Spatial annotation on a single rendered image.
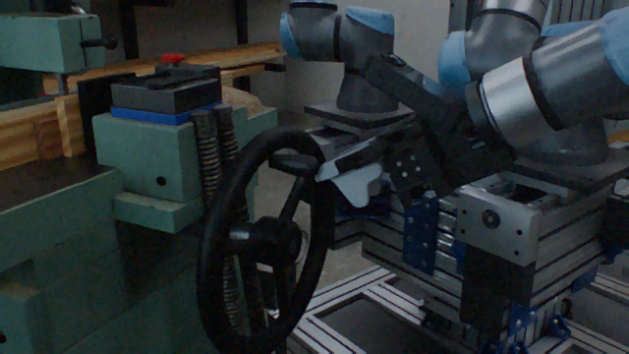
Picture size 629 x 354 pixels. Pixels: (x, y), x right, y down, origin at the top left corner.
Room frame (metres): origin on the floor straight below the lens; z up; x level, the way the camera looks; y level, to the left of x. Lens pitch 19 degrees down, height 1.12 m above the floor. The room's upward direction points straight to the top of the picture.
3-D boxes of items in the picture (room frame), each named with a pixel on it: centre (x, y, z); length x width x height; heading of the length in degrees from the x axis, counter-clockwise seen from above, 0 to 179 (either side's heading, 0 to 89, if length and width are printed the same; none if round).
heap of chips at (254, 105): (0.97, 0.16, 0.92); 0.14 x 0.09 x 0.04; 63
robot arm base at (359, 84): (1.35, -0.12, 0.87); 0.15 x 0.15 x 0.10
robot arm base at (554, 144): (0.97, -0.43, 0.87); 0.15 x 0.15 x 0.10
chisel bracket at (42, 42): (0.80, 0.37, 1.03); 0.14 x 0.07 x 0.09; 63
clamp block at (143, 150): (0.70, 0.18, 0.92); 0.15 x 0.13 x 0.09; 153
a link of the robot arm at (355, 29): (1.36, -0.11, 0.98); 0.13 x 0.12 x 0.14; 76
